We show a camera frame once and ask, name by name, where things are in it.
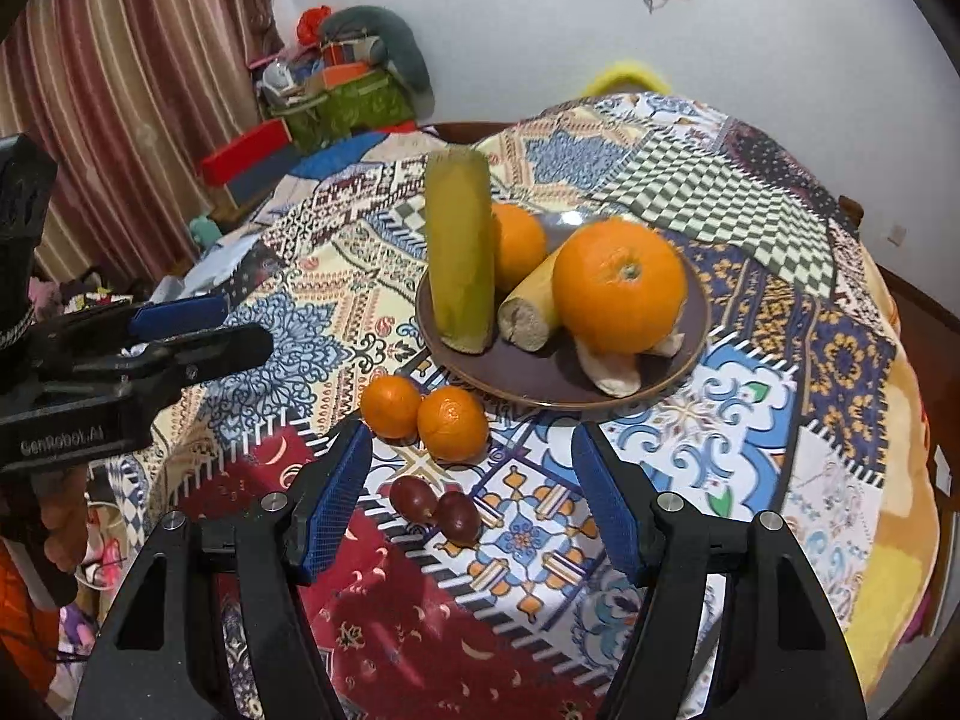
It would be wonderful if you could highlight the large orange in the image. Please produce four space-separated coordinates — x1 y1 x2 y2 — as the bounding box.
553 217 689 356
491 202 549 294

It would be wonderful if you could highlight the patchwork printed blanket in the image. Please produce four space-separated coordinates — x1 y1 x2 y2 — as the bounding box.
97 92 940 720

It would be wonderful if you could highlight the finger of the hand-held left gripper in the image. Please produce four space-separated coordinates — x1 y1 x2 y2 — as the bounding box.
126 294 230 340
120 324 275 392

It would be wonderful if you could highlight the striped curtain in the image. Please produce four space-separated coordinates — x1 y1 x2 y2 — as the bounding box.
0 0 287 280

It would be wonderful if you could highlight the orange box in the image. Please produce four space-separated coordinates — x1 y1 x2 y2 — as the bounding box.
313 60 373 89

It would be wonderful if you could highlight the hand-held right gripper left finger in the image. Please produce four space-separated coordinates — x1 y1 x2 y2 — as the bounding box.
71 420 374 720

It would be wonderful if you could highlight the small tangerine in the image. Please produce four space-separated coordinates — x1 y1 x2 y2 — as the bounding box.
417 386 491 464
360 375 423 441

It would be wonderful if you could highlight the grey plush pillow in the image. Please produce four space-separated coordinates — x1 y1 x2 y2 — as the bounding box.
319 6 433 95

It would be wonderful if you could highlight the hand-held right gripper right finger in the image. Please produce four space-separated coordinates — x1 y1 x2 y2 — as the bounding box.
571 426 871 720

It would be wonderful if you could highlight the yellow sugarcane piece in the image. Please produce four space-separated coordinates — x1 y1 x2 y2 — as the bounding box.
499 244 580 352

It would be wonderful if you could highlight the dark purple plate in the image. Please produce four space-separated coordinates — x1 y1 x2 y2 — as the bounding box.
415 210 712 413

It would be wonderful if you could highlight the person's left forearm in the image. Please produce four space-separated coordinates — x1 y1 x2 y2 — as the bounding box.
0 544 62 665

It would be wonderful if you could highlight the person's left hand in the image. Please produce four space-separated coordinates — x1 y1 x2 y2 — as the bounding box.
37 496 89 572

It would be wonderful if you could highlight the green-yellow sugarcane piece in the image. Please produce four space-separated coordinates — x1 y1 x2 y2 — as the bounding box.
425 148 498 355

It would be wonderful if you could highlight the red plastic bag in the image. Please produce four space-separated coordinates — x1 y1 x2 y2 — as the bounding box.
298 6 333 47

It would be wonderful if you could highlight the yellow chair back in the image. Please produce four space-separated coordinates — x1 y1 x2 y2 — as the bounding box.
583 60 673 98

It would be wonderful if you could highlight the green storage box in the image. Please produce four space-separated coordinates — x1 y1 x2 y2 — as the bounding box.
266 71 416 152

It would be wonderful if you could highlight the red box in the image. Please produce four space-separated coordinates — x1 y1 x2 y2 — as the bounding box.
199 122 293 189

